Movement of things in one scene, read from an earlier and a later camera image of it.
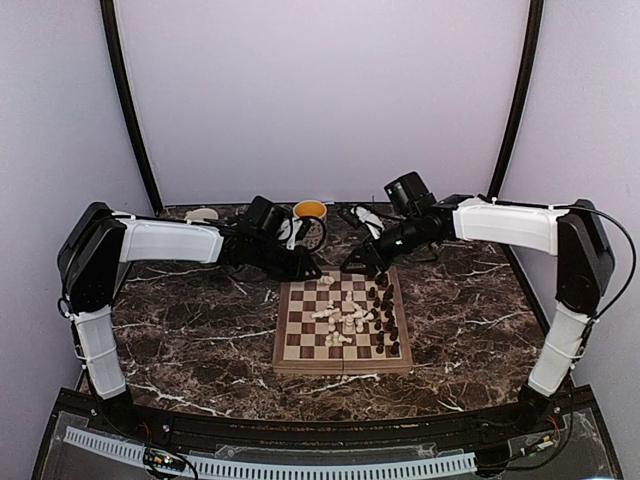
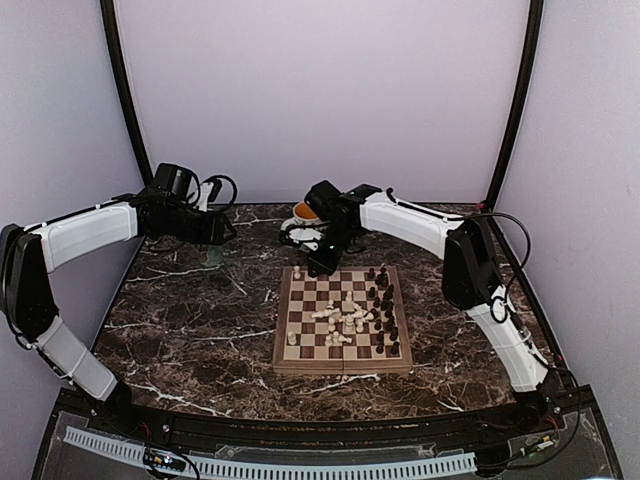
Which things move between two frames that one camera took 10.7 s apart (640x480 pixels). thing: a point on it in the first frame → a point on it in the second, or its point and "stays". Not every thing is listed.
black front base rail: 547,412 stays
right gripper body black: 412,238 → 338,237
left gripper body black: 279,268 → 187,231
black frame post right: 526,75 stays
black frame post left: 109,13 stays
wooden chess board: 342,323 stays
